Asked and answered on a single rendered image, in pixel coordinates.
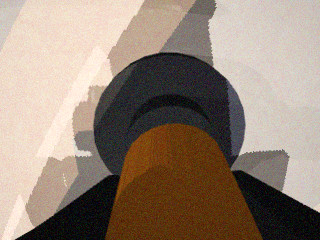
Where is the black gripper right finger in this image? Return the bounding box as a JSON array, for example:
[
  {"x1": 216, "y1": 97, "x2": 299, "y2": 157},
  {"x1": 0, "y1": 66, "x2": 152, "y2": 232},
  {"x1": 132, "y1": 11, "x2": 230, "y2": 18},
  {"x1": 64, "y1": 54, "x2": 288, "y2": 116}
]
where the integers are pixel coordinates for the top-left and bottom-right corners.
[{"x1": 231, "y1": 171, "x2": 320, "y2": 240}]

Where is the orange knob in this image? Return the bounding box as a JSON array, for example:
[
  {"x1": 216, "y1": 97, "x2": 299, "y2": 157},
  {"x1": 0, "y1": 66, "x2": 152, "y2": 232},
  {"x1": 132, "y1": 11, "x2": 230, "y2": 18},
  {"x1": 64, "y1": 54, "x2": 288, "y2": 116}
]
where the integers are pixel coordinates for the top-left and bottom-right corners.
[{"x1": 105, "y1": 123, "x2": 263, "y2": 240}]

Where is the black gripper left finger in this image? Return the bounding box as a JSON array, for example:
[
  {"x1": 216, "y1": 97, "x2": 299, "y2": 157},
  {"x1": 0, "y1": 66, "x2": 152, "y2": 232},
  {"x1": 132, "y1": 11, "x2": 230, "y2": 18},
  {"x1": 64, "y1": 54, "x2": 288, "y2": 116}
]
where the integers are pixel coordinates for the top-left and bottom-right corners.
[{"x1": 15, "y1": 176, "x2": 120, "y2": 240}]

